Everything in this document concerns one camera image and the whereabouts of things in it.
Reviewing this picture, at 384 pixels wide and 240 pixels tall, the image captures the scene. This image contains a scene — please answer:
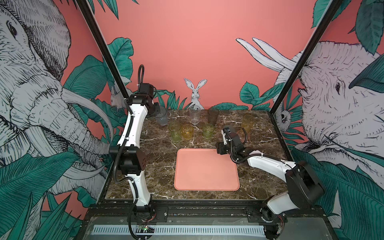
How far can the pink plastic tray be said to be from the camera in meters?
0.84

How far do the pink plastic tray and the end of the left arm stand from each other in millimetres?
341

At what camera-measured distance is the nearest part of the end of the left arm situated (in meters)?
0.59
